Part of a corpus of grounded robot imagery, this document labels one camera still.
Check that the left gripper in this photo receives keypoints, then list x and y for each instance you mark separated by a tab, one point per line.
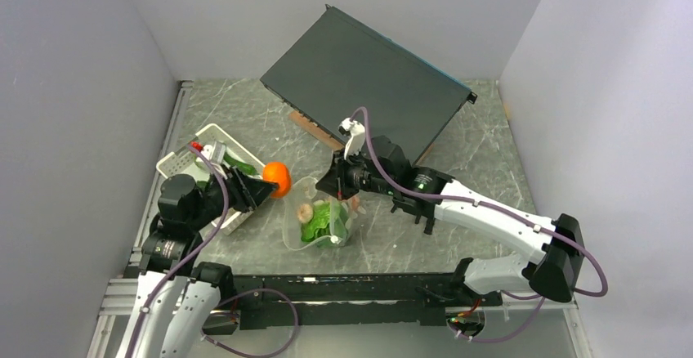
248	192

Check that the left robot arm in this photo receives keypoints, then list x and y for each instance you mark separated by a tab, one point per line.
176	294

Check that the white mushrooms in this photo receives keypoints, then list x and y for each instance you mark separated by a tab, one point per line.
305	213

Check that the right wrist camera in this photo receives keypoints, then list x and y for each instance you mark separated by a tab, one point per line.
356	136

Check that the orange tangerine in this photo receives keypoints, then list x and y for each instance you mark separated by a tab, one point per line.
278	173

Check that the green chili pepper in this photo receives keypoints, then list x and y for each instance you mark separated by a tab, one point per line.
233	162

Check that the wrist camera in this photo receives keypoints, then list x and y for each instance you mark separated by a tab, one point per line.
214	152
356	136

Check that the dark rack server box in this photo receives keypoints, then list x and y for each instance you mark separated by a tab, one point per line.
340	64

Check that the polka dot zip bag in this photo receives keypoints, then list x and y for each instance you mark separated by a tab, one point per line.
304	191

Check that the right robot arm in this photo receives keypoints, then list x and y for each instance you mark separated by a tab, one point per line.
546	253

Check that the peach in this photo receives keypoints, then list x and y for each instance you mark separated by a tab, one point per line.
354	203

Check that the wooden board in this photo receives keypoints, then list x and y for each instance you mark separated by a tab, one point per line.
314	128

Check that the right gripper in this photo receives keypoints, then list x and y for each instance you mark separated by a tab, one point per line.
335	181

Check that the white plastic basket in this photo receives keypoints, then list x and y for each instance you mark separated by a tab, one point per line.
183	161

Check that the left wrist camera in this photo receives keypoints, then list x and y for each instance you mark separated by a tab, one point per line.
214	152

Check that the green lettuce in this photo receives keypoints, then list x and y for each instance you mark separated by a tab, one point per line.
330	226

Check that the aluminium side rail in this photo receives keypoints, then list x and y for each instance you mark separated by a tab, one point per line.
106	338

